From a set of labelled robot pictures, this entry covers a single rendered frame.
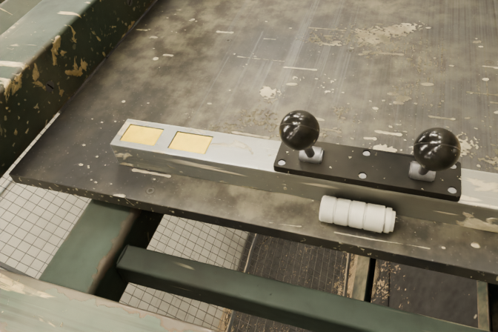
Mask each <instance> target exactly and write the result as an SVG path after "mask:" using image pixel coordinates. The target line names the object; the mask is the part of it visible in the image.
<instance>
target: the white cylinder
mask: <svg viewBox="0 0 498 332"><path fill-rule="evenodd" d="M395 215H396V211H393V210H392V208H390V207H387V208H385V206H383V205H375V204H371V203H367V204H366V203H365V202H359V201H354V200H353V201H351V200H350V199H342V198H338V199H337V198H336V197H333V196H323V197H322V201H321V205H320V209H319V220H320V221H321V222H327V223H334V224H336V225H343V226H347V225H349V227H351V228H359V229H362V228H364V230H369V231H373V232H377V233H381V232H382V231H383V233H389V231H391V232H393V229H394V222H395Z"/></svg>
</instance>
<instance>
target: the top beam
mask: <svg viewBox="0 0 498 332"><path fill-rule="evenodd" d="M154 1H155V0H42V1H41V2H40V3H38V4H37V5H36V6H35V7H34V8H33V9H32V10H31V11H29V12H28V13H27V14H26V15H24V16H23V17H22V18H21V19H19V20H18V21H17V22H16V23H15V24H14V25H13V26H12V27H10V28H9V29H8V30H6V31H5V32H4V33H3V34H1V35H0V178H1V177H3V175H4V174H5V173H6V172H7V170H8V169H9V168H10V167H11V166H12V165H13V163H14V162H15V161H16V160H17V158H18V157H20V155H22V153H23V152H24V151H25V150H26V149H27V147H28V146H29V145H30V144H31V143H32V141H33V140H34V139H35V138H36V137H37V136H38V135H39V134H40V133H41V131H42V130H43V129H44V128H45V127H46V125H47V124H48V123H49V122H50V121H51V119H52V118H53V117H54V116H55V115H56V114H57V113H58V112H59V111H60V110H61V108H62V107H63V106H64V105H65V103H66V102H67V101H68V100H69V99H70V97H71V96H72V95H73V94H74V93H75V92H76V91H77V90H78V89H79V88H80V86H81V85H82V84H83V83H84V81H85V80H86V79H87V78H88V77H89V76H90V74H91V73H92V72H93V71H94V70H95V69H96V68H97V67H98V66H99V64H100V63H101V62H102V61H103V60H104V58H105V57H106V56H107V55H108V54H109V52H110V51H111V50H112V49H113V48H114V47H115V46H116V45H117V44H118V43H119V41H120V40H121V39H122V38H123V36H124V35H125V34H126V33H127V32H128V30H129V29H130V28H131V27H132V26H133V25H134V24H135V23H136V22H137V21H138V19H139V18H140V17H141V16H142V14H143V13H144V12H145V11H146V10H147V9H148V8H149V6H151V5H152V3H153V2H154Z"/></svg>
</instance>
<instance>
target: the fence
mask: <svg viewBox="0 0 498 332"><path fill-rule="evenodd" d="M131 125H135V126H140V127H149V128H155V129H160V130H163V132H162V134H161V136H160V137H159V139H158V140H157V142H156V143H155V145H154V146H152V145H144V144H139V143H134V142H126V141H121V139H122V137H123V135H124V134H125V133H126V131H127V129H128V128H129V127H130V126H131ZM178 132H179V133H189V134H193V135H199V136H208V137H212V138H213V139H212V141H211V143H210V145H209V147H208V149H207V151H206V153H205V154H201V153H193V152H188V151H183V150H175V149H170V148H169V147H170V144H171V143H172V141H173V139H174V138H175V136H176V134H177V133H178ZM280 145H281V142H279V141H274V140H269V139H259V138H254V137H249V136H239V135H234V134H229V133H219V132H214V131H209V130H199V129H193V128H189V127H179V126H173V125H168V124H159V123H153V122H144V121H139V120H133V119H128V120H127V121H126V122H125V123H124V125H123V126H122V128H121V129H120V131H119V132H118V133H117V134H116V136H115V138H114V139H113V141H112V142H111V143H110V146H111V147H112V149H113V152H114V154H115V156H116V158H117V160H118V162H119V164H121V165H127V166H132V167H140V168H144V169H148V170H156V171H160V172H165V173H172V174H176V175H181V176H189V177H193V178H197V179H205V180H209V181H214V182H221V183H225V184H230V185H238V186H242V187H249V188H254V189H258V190H266V191H270V192H274V193H282V194H287V195H291V196H298V197H303V198H307V199H315V200H319V201H322V197H323V196H333V197H336V198H337V199H338V198H342V199H350V200H351V201H353V200H354V201H359V202H365V203H366V204H367V203H371V204H375V205H383V206H385V208H392V210H393V211H396V215H401V216H409V217H413V218H418V219H425V220H429V221H434V222H441V223H445V224H450V225H458V226H462V227H467V228H474V229H478V230H486V231H490V232H495V233H498V173H489V172H485V171H479V170H469V169H465V168H461V183H462V195H461V197H460V200H459V201H458V202H452V201H448V200H443V199H435V198H430V197H425V196H418V195H413V194H408V193H400V192H395V191H390V190H382V189H377V188H372V187H364V186H359V185H351V184H346V183H341V182H333V181H329V180H324V179H316V178H311V177H307V176H298V175H293V174H289V173H280V172H276V171H274V169H273V163H274V161H275V158H276V155H277V153H278V150H279V147H280Z"/></svg>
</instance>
